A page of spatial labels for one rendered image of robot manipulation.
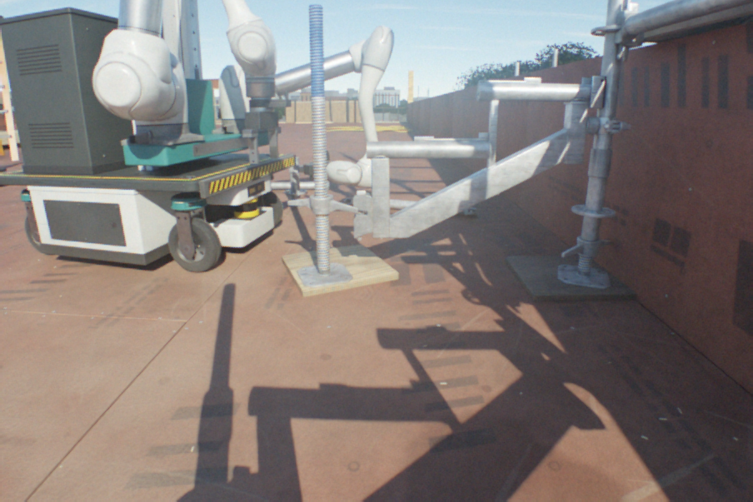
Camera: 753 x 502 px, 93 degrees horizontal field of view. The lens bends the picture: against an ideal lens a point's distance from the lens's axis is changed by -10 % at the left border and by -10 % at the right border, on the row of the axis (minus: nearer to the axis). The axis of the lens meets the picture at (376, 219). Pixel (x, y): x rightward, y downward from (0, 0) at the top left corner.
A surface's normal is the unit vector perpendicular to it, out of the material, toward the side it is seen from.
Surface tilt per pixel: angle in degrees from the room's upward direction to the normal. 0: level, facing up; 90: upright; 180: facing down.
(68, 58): 90
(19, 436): 0
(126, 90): 96
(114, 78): 96
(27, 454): 0
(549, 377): 0
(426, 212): 90
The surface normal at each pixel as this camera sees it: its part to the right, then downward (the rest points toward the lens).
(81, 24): 0.98, 0.06
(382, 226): -0.03, 0.27
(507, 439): 0.00, -0.96
